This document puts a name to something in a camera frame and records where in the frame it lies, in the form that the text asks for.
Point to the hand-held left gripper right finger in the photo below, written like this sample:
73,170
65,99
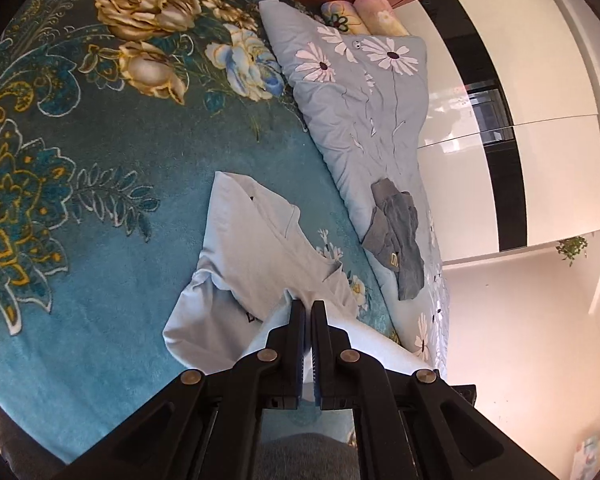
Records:
316,360

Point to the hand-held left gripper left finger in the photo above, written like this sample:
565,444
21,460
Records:
300,360

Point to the light blue shirt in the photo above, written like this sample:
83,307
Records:
260,255

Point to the dark grey cloth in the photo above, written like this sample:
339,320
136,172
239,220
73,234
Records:
307,457

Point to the grey garment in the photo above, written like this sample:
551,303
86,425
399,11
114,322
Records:
397,240

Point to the teal floral blanket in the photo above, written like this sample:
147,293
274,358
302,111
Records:
130,210

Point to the grey-blue daisy print quilt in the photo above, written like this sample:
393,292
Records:
375,125

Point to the green potted plant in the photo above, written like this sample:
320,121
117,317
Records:
572,249

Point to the colourful paper sheet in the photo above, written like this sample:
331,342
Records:
592,455

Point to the white wardrobe with black stripe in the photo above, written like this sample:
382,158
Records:
545,160

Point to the floral rolled pillow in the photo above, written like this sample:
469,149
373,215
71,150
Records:
340,17

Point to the pink rolled pillow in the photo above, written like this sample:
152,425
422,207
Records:
377,12

